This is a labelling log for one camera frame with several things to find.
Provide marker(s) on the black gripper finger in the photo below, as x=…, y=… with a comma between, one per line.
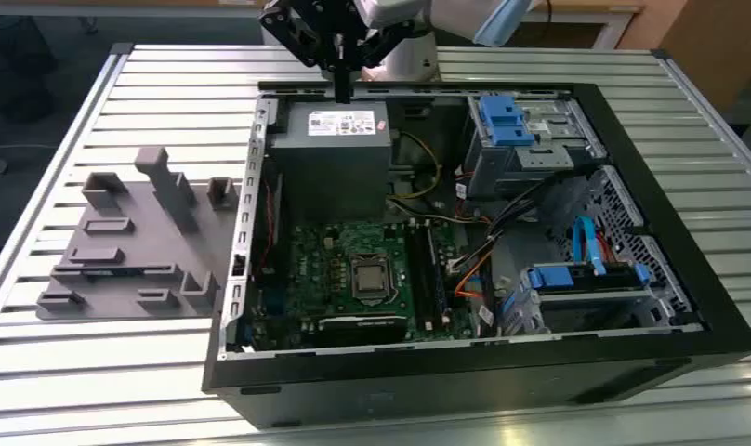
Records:
x=288, y=37
x=381, y=48

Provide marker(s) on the blue RAM stick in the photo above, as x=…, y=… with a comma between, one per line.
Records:
x=102, y=273

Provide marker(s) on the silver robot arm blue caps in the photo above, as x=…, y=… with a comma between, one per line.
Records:
x=412, y=56

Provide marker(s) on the black RAM slot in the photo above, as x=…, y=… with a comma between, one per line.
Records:
x=419, y=274

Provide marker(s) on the blue drive latch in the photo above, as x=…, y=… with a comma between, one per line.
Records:
x=496, y=111

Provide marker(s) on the grey power supply unit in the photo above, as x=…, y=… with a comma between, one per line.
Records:
x=332, y=176

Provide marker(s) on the metal drive cage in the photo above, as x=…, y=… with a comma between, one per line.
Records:
x=536, y=160

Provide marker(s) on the black bin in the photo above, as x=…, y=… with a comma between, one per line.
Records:
x=9, y=69

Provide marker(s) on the silver CPU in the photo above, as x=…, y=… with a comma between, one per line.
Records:
x=371, y=278

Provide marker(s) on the grey parts rack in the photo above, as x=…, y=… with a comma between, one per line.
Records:
x=145, y=241

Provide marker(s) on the green motherboard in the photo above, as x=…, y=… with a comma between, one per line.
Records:
x=313, y=288

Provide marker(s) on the wooden cabinet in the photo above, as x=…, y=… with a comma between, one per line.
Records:
x=710, y=42

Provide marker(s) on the hard disk in blue carrier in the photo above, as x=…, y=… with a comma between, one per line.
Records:
x=552, y=277

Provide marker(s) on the black graphics card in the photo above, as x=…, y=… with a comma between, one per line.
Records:
x=360, y=330

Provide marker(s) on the metal disk bay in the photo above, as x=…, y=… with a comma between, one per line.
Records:
x=599, y=297

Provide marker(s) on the black open PC case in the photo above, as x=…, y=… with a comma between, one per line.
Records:
x=475, y=385

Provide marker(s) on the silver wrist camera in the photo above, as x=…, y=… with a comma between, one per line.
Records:
x=381, y=11

